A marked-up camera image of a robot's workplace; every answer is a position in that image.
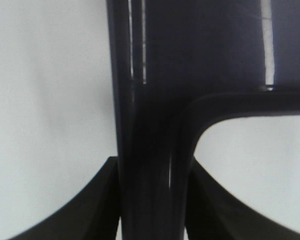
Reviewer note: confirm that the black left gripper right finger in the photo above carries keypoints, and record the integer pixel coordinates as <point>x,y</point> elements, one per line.
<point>212,213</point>

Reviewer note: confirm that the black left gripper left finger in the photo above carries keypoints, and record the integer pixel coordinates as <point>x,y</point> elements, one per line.
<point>93,214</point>

